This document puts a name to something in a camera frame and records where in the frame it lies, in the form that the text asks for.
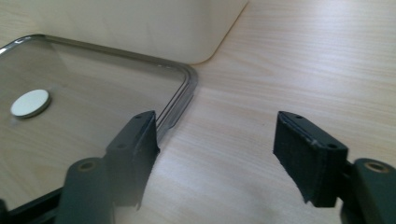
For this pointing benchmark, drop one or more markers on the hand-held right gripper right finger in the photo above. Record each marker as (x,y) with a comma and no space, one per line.
(314,161)

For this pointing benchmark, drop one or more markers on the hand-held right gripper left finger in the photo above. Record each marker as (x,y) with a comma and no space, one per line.
(130,161)

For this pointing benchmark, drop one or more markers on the clear grey container lid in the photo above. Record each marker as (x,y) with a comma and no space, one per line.
(93,102)

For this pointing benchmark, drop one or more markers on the cream plastic container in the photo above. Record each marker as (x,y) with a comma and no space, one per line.
(140,25)

